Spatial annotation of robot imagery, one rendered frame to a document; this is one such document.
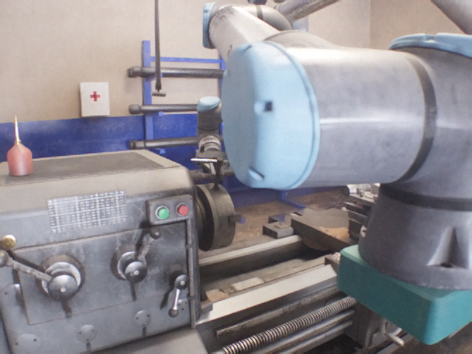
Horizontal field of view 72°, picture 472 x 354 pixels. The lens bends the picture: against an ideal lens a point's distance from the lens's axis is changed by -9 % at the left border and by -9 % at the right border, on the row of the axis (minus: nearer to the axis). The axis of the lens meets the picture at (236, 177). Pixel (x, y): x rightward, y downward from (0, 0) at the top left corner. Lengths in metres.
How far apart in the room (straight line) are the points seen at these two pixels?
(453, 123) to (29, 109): 4.00
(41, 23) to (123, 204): 3.45
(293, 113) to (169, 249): 0.76
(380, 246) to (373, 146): 0.15
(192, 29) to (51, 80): 1.78
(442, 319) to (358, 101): 0.25
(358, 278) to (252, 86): 0.29
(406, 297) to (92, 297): 0.78
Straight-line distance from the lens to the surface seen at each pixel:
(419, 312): 0.44
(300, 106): 0.30
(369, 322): 1.58
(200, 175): 4.13
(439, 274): 0.43
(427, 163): 0.40
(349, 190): 1.77
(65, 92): 4.16
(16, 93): 4.15
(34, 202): 0.93
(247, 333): 1.38
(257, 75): 0.31
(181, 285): 1.00
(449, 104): 0.39
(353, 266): 0.49
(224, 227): 1.24
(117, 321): 1.07
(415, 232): 0.43
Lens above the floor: 1.53
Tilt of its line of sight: 13 degrees down
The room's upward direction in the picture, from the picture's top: straight up
